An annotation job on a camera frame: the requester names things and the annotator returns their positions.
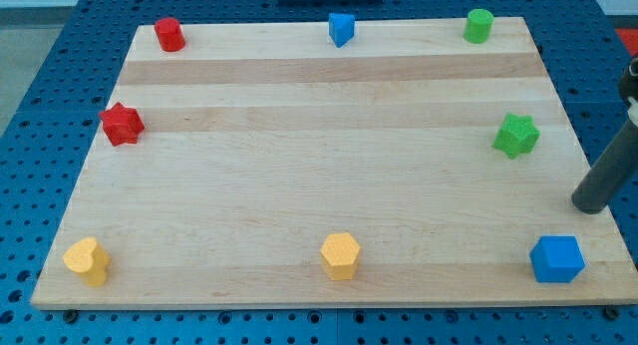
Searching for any blue cube block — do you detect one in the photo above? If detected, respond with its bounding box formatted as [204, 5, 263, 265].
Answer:
[529, 235, 585, 283]

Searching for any blue triangle block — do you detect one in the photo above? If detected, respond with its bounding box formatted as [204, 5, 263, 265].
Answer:
[328, 13, 356, 48]

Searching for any yellow hexagon block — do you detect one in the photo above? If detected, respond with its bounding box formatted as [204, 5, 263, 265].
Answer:
[320, 232, 361, 281]

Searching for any red star block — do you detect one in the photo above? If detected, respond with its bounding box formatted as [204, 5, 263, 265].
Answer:
[99, 102, 145, 147]

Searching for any red cylinder block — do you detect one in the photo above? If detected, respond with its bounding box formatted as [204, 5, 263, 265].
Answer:
[154, 17, 185, 52]

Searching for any black robot arm end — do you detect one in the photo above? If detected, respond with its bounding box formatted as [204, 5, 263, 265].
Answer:
[618, 55, 637, 108]

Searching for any green cylinder block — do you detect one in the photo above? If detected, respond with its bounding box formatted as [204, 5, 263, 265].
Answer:
[463, 8, 494, 44]

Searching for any green star block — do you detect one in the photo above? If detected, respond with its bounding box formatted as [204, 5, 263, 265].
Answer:
[492, 113, 540, 159]

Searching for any yellow heart block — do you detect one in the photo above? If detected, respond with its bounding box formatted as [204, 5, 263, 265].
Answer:
[63, 237, 111, 287]

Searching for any light wooden board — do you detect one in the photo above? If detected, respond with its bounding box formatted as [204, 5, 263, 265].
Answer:
[31, 17, 637, 310]

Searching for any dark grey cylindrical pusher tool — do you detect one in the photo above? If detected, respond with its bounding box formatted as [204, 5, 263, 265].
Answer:
[571, 119, 637, 214]

